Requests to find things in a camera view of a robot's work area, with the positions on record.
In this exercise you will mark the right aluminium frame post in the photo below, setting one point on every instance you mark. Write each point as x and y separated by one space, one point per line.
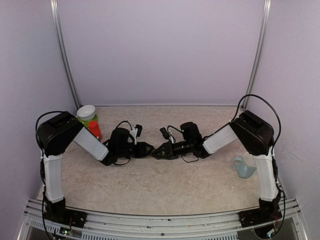
260 44

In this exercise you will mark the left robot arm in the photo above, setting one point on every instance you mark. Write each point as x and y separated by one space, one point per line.
55 135

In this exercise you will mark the front aluminium rail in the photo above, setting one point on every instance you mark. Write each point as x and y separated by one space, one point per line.
99 225

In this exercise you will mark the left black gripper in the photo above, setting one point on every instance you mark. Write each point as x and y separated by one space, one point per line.
141 152

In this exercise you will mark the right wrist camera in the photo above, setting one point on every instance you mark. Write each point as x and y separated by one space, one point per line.
167 135

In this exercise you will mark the left aluminium frame post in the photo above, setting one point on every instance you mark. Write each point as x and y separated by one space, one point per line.
54 6

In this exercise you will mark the white bowl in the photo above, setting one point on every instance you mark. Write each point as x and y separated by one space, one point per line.
86 112

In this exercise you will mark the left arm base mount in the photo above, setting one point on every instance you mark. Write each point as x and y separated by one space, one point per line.
58 213

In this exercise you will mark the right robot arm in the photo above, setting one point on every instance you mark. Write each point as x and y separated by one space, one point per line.
256 136

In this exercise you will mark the aluminium frame post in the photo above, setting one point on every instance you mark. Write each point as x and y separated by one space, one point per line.
54 6
260 44

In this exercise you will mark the green plate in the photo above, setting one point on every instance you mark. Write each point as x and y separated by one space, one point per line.
86 122

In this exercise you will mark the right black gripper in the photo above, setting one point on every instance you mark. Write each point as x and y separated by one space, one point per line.
169 153

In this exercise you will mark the light blue mug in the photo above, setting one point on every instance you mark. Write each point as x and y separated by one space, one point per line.
245 166

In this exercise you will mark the red pill bottle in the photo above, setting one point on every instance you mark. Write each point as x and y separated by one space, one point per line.
95 129

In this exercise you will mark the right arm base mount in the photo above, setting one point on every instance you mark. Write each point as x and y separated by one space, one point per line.
260 216

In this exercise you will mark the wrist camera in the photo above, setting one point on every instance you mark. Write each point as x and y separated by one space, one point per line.
136 132
167 135

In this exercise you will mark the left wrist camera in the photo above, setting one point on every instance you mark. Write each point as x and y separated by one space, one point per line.
136 132

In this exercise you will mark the green weekly pill organizer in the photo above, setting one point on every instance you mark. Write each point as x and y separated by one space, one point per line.
152 152

